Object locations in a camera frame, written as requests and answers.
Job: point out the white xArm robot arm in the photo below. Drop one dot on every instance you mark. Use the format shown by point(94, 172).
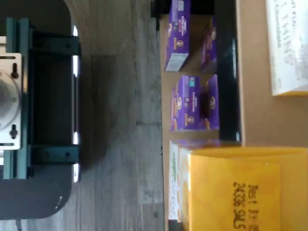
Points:
point(7, 101)

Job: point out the black metal shelf rack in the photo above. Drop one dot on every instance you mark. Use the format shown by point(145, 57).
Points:
point(227, 72)

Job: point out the tall Simple Mills mint box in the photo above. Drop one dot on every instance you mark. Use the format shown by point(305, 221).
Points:
point(286, 48)

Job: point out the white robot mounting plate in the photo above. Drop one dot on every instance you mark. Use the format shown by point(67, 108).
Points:
point(12, 59)

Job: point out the dark green metal frame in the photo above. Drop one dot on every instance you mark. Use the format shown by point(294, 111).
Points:
point(48, 45)

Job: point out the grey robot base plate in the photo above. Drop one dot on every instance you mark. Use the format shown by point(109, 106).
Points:
point(36, 197)

